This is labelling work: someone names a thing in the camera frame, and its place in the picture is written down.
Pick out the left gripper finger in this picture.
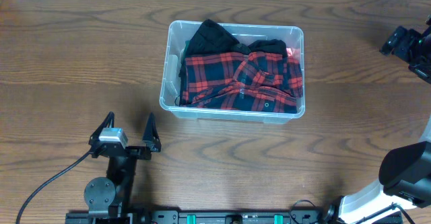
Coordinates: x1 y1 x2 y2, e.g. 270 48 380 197
142 113 162 152
88 112 114 145

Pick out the pink garment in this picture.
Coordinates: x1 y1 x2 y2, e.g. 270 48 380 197
286 48 301 61

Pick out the large black garment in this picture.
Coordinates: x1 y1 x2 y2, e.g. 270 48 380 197
179 20 288 81

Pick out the red navy plaid garment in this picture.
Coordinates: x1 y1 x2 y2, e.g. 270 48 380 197
179 51 303 114

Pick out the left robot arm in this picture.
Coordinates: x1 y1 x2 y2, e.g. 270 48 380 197
84 112 162 223

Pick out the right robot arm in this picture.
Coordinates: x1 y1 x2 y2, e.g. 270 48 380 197
320 26 430 224

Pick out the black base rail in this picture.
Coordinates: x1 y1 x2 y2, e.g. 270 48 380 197
65 210 404 224

